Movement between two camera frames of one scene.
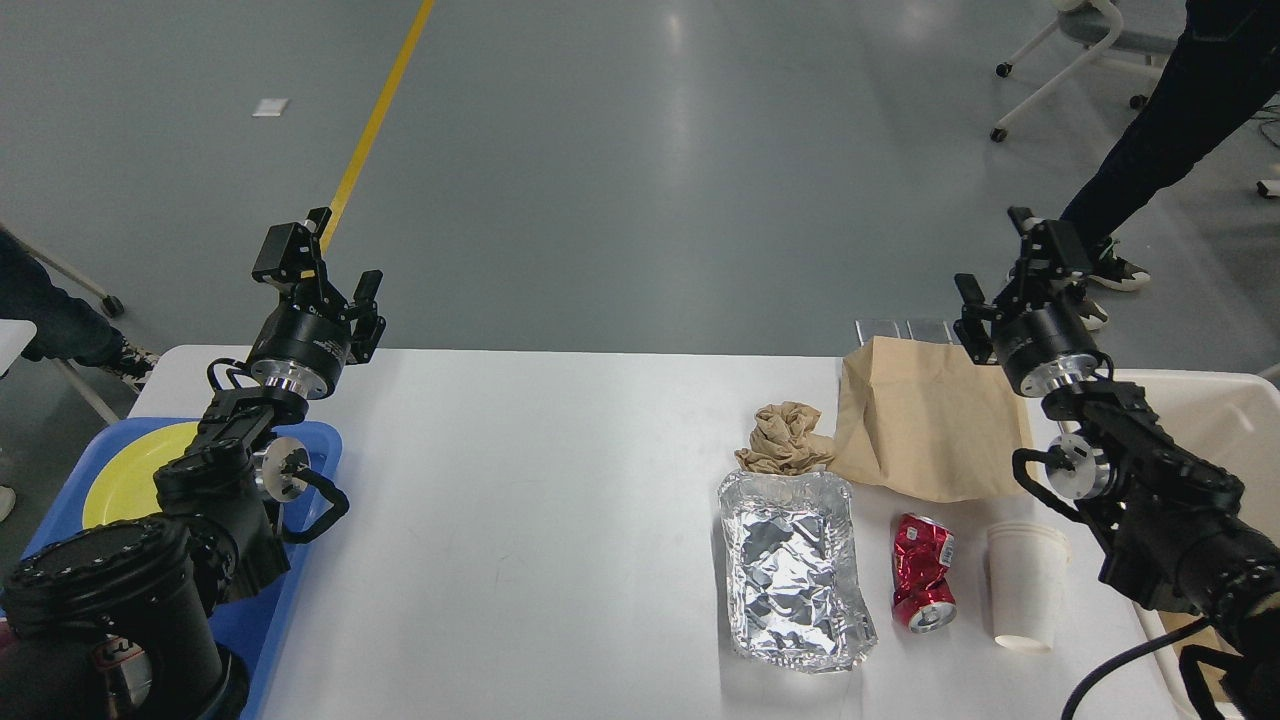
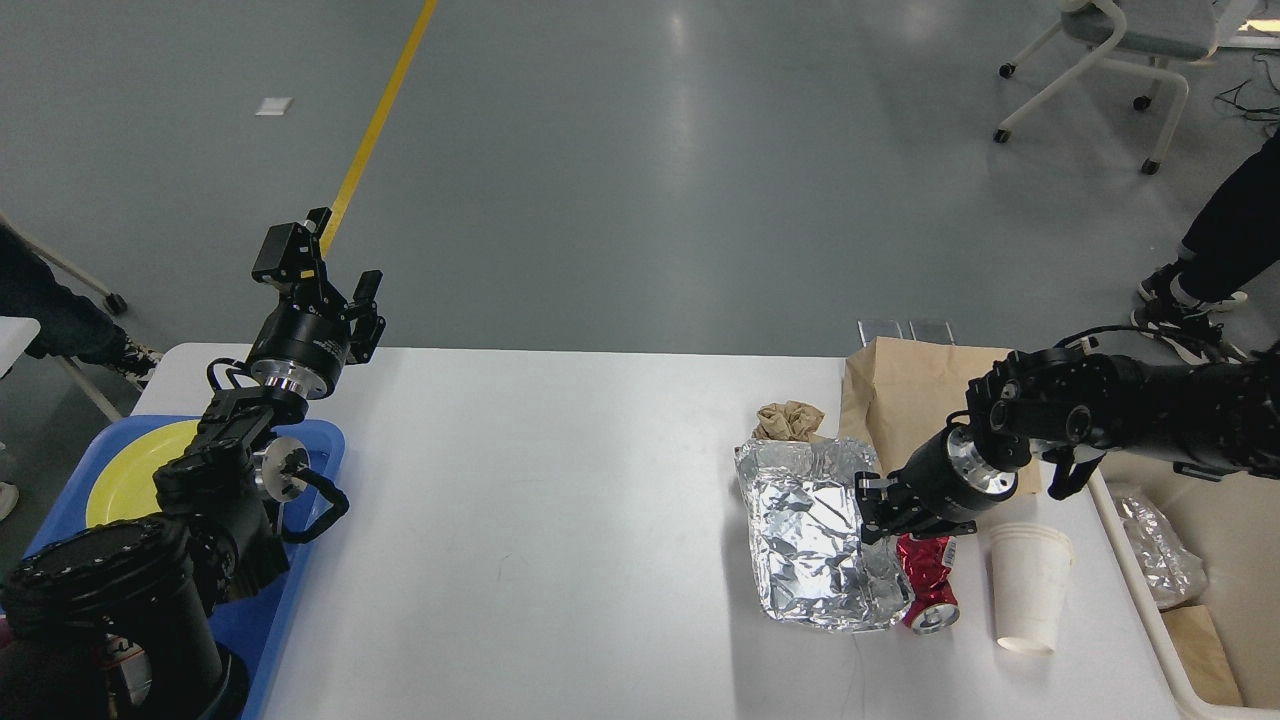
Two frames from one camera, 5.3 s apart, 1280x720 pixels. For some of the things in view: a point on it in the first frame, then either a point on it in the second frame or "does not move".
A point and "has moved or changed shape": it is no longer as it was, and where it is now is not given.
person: [1228, 64] -> [1232, 244]
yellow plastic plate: [123, 484] does not move
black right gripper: [1043, 345] -> [946, 474]
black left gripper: [305, 343] does not move
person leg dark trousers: [67, 326] does not move
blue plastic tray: [242, 628] does not move
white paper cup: [1029, 562] does not move
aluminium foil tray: [797, 594] has moved or changed shape
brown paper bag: [921, 417] does not move
